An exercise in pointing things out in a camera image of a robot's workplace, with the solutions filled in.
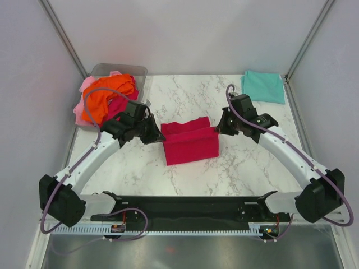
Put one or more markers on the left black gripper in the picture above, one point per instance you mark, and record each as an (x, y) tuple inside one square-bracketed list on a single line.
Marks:
[(157, 135)]

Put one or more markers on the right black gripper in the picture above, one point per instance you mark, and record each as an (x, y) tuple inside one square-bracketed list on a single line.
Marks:
[(222, 127)]

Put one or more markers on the crimson red t shirt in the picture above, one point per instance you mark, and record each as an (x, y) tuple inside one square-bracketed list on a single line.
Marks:
[(191, 141)]

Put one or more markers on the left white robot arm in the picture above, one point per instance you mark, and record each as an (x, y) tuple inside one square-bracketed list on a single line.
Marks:
[(60, 195)]

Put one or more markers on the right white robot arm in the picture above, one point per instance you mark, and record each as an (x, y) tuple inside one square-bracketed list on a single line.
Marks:
[(322, 190)]

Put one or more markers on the magenta t shirt in bin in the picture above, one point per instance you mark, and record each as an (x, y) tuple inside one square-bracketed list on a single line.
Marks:
[(124, 84)]

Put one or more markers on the folded teal t shirt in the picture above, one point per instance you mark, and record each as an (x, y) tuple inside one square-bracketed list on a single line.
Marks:
[(263, 87)]

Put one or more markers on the grey plastic bin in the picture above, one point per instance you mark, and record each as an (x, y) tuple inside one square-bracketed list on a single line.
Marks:
[(106, 70)]

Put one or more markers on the orange t shirt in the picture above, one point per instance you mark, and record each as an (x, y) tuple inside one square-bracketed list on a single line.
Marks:
[(104, 97)]

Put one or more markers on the light pink t shirt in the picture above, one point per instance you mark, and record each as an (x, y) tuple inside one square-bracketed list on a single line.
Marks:
[(96, 94)]

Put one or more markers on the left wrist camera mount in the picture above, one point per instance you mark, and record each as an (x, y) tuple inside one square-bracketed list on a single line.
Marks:
[(136, 110)]

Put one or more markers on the right aluminium frame post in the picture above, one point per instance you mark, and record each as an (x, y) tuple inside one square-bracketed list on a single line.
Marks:
[(315, 28)]

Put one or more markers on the aluminium frame post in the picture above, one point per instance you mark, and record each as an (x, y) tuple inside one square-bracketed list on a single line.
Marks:
[(315, 28), (57, 25)]

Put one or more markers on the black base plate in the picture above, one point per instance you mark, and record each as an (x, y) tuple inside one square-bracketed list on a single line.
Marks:
[(184, 213)]

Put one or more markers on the white slotted cable duct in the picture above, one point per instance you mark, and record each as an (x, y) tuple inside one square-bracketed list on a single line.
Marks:
[(116, 230)]

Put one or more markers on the left aluminium frame post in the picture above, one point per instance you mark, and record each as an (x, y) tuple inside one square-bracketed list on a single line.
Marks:
[(57, 25)]

